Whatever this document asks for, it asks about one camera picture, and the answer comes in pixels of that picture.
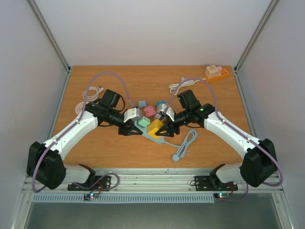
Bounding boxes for grey blue strip base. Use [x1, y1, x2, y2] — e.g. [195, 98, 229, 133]
[134, 121, 165, 144]

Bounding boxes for yellow cube socket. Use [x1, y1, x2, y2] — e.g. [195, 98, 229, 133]
[147, 119, 164, 140]

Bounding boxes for green small plug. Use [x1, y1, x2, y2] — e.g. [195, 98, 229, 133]
[137, 116, 151, 128]

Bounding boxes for pink plug adapter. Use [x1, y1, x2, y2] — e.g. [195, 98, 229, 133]
[143, 106, 156, 118]

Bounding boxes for grey cable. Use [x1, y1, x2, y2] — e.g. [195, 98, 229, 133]
[164, 129, 198, 163]

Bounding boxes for teal plug adapter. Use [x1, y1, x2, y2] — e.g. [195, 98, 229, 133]
[156, 101, 166, 107]

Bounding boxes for light blue usb charger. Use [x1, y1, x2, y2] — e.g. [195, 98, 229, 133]
[138, 100, 149, 109]

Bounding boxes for white cable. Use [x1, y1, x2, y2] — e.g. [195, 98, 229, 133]
[168, 75, 207, 95]

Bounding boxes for round beige power strip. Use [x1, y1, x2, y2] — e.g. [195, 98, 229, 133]
[74, 101, 84, 115]

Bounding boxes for beige cube plug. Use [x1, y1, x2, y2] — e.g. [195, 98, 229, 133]
[205, 65, 218, 78]

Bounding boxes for orange power strip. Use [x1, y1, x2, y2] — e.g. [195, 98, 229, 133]
[205, 69, 229, 82]

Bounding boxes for white 66W usb charger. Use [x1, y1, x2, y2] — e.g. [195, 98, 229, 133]
[154, 113, 165, 121]

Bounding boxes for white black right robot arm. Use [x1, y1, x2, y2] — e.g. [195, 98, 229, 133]
[156, 90, 278, 189]

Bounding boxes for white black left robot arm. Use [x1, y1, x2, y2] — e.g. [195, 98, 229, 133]
[26, 90, 143, 190]

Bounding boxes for left controller board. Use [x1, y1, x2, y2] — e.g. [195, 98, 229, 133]
[83, 193, 99, 201]

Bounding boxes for controller board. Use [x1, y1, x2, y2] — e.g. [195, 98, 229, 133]
[83, 193, 99, 201]
[214, 192, 232, 199]

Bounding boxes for right controller board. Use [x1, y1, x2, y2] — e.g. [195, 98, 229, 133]
[214, 192, 232, 199]

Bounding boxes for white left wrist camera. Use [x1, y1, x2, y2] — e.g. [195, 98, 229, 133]
[123, 107, 142, 123]

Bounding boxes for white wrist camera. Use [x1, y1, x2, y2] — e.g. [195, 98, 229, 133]
[123, 107, 142, 123]
[157, 104, 175, 121]

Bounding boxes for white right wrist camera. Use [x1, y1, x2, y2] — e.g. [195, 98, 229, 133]
[157, 104, 175, 121]

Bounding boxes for white power strip cord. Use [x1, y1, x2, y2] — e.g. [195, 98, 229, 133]
[82, 85, 104, 102]

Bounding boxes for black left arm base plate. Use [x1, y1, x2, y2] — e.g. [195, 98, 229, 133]
[67, 175, 112, 191]

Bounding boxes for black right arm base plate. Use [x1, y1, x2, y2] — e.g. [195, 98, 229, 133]
[189, 176, 238, 192]

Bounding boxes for grey slotted cable duct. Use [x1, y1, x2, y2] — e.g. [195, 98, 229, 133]
[32, 193, 214, 204]

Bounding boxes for aluminium rail frame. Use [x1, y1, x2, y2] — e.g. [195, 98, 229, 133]
[9, 66, 296, 229]

